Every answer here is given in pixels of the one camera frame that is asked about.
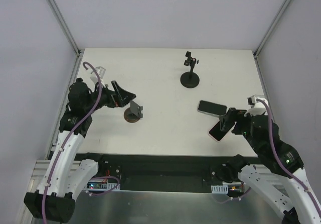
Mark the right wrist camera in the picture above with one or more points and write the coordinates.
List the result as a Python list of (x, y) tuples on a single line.
[(255, 106)]

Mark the black clamp phone stand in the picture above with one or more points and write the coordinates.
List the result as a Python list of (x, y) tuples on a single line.
[(190, 79)]

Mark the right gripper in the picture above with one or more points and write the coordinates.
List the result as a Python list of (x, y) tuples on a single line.
[(237, 121)]

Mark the left aluminium frame post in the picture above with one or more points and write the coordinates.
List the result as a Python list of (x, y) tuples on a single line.
[(63, 25)]

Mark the right aluminium frame post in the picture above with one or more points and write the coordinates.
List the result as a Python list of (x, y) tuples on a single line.
[(285, 4)]

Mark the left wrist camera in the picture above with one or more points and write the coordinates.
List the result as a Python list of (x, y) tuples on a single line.
[(96, 74)]

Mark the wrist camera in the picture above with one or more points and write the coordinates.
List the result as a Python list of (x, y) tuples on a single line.
[(96, 74), (255, 106)]

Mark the phone with clear case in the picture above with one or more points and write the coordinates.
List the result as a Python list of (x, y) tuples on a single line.
[(211, 108)]

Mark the brown base phone stand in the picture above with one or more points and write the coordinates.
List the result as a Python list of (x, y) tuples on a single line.
[(134, 113)]

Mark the phone with pink case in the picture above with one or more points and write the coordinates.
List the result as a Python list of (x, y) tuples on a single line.
[(219, 130)]

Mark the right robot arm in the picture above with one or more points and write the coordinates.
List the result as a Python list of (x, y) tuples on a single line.
[(299, 204)]

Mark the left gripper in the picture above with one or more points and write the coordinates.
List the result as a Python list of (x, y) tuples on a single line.
[(115, 97)]

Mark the circuit board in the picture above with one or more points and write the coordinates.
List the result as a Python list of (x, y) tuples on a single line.
[(100, 186), (225, 188)]

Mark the right circuit board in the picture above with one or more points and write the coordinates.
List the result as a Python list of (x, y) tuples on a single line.
[(225, 188)]

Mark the aluminium frame post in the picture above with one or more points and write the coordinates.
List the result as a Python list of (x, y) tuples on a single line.
[(63, 25), (285, 4)]

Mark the left circuit board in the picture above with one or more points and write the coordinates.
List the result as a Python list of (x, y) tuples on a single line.
[(100, 186)]

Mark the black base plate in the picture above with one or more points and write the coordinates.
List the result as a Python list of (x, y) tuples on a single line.
[(190, 174)]

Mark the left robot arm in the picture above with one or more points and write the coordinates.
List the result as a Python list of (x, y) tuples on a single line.
[(55, 197)]

